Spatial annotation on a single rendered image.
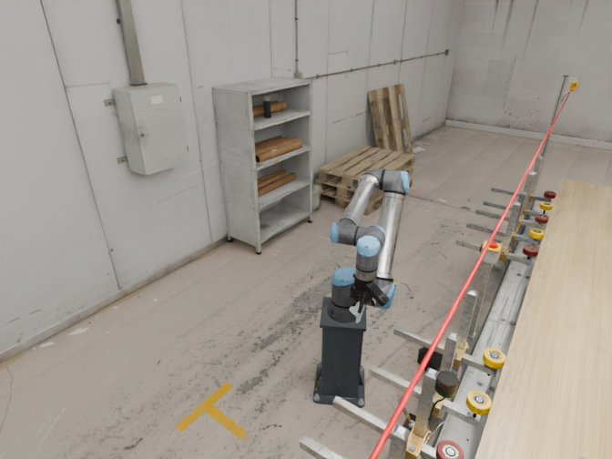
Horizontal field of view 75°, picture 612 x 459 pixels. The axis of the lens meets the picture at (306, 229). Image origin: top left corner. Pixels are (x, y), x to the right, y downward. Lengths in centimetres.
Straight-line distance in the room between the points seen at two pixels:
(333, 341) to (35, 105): 231
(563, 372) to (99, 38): 317
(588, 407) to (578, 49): 755
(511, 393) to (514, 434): 17
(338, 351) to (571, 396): 116
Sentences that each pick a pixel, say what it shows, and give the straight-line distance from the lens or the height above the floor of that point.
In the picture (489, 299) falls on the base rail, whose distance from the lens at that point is 249.
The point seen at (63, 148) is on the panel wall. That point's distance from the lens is 317.
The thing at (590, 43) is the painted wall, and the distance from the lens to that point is 882.
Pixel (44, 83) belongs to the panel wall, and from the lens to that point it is 309.
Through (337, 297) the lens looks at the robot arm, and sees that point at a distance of 221.
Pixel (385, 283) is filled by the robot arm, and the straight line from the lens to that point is 214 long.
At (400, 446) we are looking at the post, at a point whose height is 113.
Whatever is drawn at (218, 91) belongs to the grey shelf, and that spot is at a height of 152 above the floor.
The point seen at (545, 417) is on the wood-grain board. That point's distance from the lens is 170.
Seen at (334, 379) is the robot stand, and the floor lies 18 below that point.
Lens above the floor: 210
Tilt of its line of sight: 28 degrees down
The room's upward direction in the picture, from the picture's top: straight up
